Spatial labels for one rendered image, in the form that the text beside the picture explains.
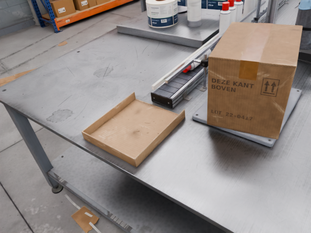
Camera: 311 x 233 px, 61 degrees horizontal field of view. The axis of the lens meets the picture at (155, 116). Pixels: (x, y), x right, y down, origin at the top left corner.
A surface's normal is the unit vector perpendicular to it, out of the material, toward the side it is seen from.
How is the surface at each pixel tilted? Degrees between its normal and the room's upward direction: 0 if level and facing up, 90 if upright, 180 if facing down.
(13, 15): 90
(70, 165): 1
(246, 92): 90
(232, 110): 90
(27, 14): 90
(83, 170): 1
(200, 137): 0
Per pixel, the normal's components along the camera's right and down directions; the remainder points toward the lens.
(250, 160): -0.10, -0.78
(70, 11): 0.70, 0.39
